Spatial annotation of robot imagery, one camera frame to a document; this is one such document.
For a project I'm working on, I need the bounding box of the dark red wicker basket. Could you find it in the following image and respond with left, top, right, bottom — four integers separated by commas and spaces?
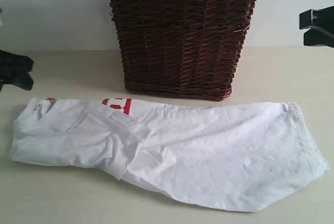
110, 0, 256, 101

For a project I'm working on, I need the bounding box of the white t-shirt red lettering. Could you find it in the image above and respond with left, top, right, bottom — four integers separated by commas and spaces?
10, 98, 329, 212

